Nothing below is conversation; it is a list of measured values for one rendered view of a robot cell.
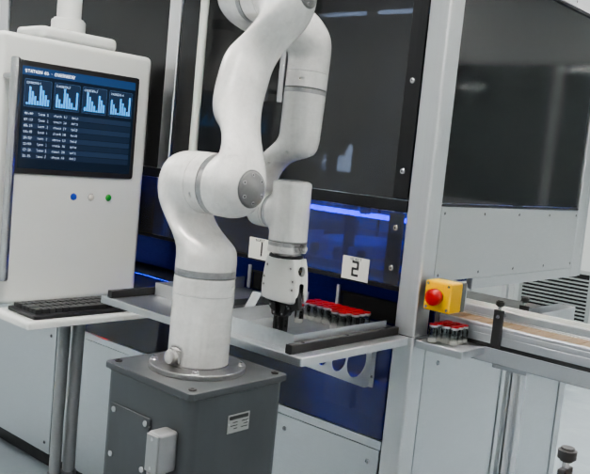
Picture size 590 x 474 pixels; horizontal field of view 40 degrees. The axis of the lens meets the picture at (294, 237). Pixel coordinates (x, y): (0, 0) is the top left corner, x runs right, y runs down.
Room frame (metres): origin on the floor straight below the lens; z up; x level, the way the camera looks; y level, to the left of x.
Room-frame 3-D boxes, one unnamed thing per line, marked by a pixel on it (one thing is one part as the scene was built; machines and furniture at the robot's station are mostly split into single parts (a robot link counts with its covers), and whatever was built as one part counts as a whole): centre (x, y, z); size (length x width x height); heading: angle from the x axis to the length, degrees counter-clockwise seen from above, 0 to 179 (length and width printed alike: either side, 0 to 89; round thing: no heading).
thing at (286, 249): (1.73, 0.01, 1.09); 0.09 x 0.08 x 0.03; 49
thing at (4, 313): (2.27, 0.61, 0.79); 0.45 x 0.28 x 0.03; 138
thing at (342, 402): (2.61, 0.49, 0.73); 1.98 x 0.01 x 0.25; 49
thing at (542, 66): (2.30, -0.62, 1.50); 0.85 x 0.01 x 0.59; 139
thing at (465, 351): (1.93, -0.41, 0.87); 0.14 x 0.13 x 0.02; 139
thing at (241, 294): (2.20, 0.15, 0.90); 0.34 x 0.26 x 0.04; 139
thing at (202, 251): (1.58, 0.19, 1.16); 0.19 x 0.12 x 0.24; 50
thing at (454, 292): (1.90, -0.37, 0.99); 0.08 x 0.07 x 0.07; 139
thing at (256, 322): (1.89, -0.03, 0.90); 0.34 x 0.26 x 0.04; 139
